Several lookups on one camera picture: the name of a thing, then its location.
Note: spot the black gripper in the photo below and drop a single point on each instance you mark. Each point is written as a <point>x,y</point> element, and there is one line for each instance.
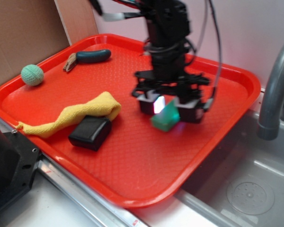
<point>168,77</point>

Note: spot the green rectangular block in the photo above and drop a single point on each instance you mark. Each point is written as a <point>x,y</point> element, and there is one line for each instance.
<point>167,118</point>

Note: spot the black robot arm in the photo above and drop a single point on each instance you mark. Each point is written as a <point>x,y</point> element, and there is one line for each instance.
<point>168,26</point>

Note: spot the black rounded block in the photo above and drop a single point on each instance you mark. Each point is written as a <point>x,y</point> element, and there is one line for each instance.
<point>91,132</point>

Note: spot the yellow cloth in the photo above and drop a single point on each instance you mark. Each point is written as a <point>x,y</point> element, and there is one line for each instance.
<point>104,105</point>

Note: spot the dark green toy cucumber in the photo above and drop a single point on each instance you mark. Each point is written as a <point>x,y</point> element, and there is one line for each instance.
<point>86,57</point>

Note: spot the red plastic tray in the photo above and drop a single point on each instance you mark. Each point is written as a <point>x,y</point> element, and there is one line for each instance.
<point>137,165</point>

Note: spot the grey toy faucet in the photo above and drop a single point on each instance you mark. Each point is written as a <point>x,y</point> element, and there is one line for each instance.
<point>272,108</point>

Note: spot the grey toy sink basin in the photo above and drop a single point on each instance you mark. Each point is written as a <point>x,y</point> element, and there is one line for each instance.
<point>241,182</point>

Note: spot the light green textured ball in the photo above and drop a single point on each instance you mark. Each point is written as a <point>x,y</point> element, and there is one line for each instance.
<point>32,75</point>

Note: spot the brown cardboard sheet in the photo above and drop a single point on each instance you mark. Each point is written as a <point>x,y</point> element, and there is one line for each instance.
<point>33,30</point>

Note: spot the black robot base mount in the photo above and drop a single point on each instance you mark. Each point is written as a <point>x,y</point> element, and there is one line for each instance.
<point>19,159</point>

